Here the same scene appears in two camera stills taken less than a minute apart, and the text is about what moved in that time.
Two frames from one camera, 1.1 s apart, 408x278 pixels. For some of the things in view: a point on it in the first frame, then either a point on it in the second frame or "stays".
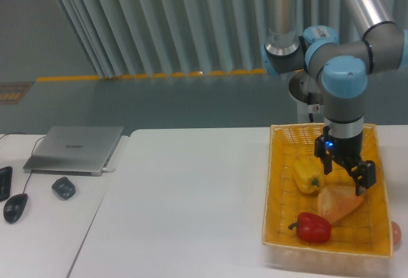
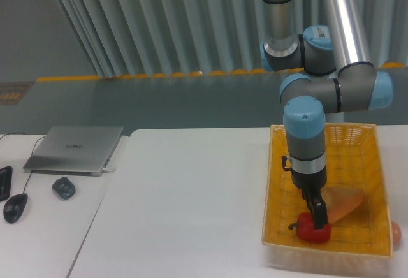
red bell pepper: (312, 229) stays
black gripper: (346, 150) to (312, 182)
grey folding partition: (160, 24) stays
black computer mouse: (14, 206) stays
